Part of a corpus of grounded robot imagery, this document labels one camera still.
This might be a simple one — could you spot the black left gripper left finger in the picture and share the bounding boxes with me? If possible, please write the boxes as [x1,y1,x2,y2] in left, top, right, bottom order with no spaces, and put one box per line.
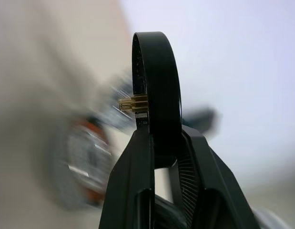
[98,128,155,229]

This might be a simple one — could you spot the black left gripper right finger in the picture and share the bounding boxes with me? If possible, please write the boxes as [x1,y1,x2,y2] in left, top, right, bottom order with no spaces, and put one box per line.
[177,125,258,229]

